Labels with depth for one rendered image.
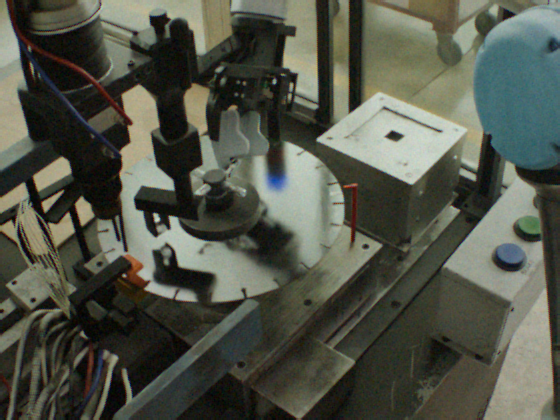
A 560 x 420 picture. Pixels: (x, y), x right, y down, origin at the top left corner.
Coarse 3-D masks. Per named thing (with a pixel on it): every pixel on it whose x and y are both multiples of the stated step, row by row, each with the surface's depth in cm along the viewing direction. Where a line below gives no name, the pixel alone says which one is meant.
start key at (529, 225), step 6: (528, 216) 97; (522, 222) 97; (528, 222) 96; (534, 222) 96; (522, 228) 96; (528, 228) 96; (534, 228) 96; (522, 234) 96; (528, 234) 95; (534, 234) 95; (540, 234) 95
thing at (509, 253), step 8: (504, 248) 93; (512, 248) 93; (520, 248) 93; (496, 256) 93; (504, 256) 92; (512, 256) 92; (520, 256) 92; (504, 264) 91; (512, 264) 91; (520, 264) 92
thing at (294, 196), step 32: (256, 160) 102; (288, 160) 102; (128, 192) 98; (288, 192) 97; (320, 192) 97; (128, 224) 94; (256, 224) 93; (288, 224) 92; (320, 224) 92; (160, 256) 89; (192, 256) 89; (224, 256) 88; (256, 256) 88; (288, 256) 88; (320, 256) 88; (160, 288) 85; (192, 288) 85; (224, 288) 85; (256, 288) 84
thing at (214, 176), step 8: (232, 160) 95; (224, 168) 93; (232, 168) 94; (200, 176) 93; (208, 176) 92; (216, 176) 92; (224, 176) 92; (208, 184) 91; (216, 184) 91; (224, 184) 91; (232, 184) 91; (200, 192) 90; (208, 192) 92; (216, 192) 92; (224, 192) 93; (232, 192) 91; (240, 192) 90
